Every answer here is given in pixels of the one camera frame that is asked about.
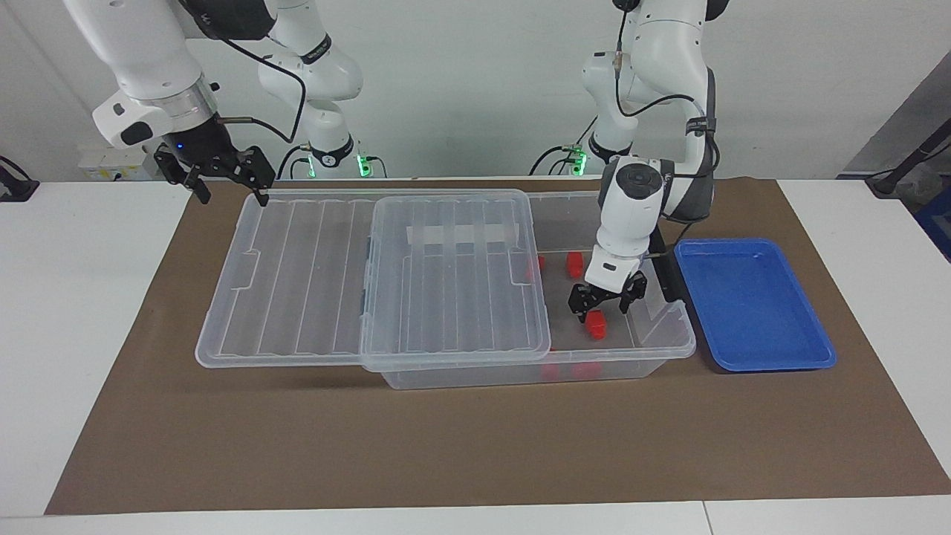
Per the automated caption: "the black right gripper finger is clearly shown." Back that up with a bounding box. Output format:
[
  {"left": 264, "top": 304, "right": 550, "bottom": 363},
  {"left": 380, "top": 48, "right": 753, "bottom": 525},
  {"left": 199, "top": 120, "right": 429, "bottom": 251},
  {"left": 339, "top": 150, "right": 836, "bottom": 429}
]
[
  {"left": 234, "top": 147, "right": 276, "bottom": 207},
  {"left": 154, "top": 146, "right": 211, "bottom": 206}
]

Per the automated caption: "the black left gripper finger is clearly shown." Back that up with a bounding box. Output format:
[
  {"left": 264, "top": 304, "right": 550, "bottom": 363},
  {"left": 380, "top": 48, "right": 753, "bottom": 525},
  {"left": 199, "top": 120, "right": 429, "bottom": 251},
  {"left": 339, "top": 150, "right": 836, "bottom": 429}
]
[
  {"left": 620, "top": 271, "right": 648, "bottom": 314},
  {"left": 568, "top": 285, "right": 597, "bottom": 324}
]

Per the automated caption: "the clear plastic box lid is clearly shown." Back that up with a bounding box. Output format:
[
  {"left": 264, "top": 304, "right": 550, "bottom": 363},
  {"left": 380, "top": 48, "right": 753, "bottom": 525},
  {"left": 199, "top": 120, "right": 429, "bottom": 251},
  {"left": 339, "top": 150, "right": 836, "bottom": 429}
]
[{"left": 195, "top": 187, "right": 552, "bottom": 372}]

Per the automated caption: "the clear plastic storage box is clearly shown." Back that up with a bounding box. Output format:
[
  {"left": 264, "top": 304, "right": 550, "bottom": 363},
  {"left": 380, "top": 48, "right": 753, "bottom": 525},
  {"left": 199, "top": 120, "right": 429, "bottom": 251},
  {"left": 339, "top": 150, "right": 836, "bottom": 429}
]
[{"left": 360, "top": 189, "right": 697, "bottom": 391}]

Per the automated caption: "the blue plastic tray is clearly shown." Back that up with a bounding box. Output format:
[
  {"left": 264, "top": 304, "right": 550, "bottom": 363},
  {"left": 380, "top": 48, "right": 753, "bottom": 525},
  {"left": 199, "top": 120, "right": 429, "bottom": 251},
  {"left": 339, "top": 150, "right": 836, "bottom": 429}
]
[{"left": 672, "top": 238, "right": 838, "bottom": 372}]

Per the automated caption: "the white power strip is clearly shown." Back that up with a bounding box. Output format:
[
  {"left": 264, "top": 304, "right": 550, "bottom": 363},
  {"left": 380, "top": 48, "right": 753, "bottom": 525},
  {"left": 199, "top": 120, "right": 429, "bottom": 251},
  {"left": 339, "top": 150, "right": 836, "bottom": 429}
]
[{"left": 78, "top": 145, "right": 168, "bottom": 181}]

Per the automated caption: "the brown table mat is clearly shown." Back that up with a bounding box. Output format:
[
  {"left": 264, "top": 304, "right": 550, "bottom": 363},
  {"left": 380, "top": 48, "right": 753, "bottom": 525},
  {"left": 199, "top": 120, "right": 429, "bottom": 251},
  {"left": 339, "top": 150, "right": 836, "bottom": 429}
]
[{"left": 45, "top": 177, "right": 951, "bottom": 516}]

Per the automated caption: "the black stand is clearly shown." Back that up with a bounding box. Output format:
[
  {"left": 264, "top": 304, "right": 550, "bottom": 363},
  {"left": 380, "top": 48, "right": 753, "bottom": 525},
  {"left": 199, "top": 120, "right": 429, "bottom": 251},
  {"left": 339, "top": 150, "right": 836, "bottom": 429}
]
[{"left": 866, "top": 119, "right": 951, "bottom": 198}]

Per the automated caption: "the blue crate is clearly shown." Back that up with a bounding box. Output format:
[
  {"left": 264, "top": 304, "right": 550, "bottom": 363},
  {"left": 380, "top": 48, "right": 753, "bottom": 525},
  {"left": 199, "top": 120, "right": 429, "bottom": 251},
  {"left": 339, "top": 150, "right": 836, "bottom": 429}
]
[{"left": 912, "top": 186, "right": 951, "bottom": 261}]

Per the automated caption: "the black right base cable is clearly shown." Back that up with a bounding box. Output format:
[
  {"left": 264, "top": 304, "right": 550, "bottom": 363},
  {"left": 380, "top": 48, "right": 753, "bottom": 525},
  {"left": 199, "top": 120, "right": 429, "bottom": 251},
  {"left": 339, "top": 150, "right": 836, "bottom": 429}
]
[{"left": 276, "top": 143, "right": 313, "bottom": 181}]

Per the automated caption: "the black base cable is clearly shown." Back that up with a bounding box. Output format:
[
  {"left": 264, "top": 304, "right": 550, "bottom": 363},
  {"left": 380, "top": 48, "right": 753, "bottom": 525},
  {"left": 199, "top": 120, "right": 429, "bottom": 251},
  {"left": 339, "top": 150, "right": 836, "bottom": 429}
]
[
  {"left": 276, "top": 143, "right": 313, "bottom": 181},
  {"left": 529, "top": 115, "right": 599, "bottom": 177}
]

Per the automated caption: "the black box latch handle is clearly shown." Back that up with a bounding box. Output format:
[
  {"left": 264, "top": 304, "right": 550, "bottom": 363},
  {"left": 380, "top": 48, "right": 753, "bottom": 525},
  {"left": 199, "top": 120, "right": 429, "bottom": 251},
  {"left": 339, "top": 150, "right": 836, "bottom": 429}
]
[{"left": 650, "top": 223, "right": 688, "bottom": 304}]

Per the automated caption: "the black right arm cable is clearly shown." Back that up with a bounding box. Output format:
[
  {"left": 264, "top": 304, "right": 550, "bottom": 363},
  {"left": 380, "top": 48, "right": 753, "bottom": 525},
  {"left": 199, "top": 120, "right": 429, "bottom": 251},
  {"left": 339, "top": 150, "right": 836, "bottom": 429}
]
[{"left": 178, "top": 0, "right": 307, "bottom": 143}]

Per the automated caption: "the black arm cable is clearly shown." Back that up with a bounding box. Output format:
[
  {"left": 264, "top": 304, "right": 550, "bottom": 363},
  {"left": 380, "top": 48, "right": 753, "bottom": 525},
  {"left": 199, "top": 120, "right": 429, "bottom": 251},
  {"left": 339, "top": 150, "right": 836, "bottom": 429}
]
[
  {"left": 178, "top": 0, "right": 307, "bottom": 143},
  {"left": 613, "top": 0, "right": 721, "bottom": 261}
]

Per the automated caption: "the black left base cable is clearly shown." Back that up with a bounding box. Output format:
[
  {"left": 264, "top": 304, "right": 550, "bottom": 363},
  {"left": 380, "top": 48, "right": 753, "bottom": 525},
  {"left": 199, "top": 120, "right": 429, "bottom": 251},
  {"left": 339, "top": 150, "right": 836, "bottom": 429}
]
[{"left": 529, "top": 115, "right": 599, "bottom": 177}]

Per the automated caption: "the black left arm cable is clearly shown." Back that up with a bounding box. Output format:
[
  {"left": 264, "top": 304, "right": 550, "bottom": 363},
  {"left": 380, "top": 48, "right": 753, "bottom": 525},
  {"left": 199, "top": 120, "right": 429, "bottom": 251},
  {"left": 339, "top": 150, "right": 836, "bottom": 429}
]
[{"left": 613, "top": 0, "right": 721, "bottom": 261}]

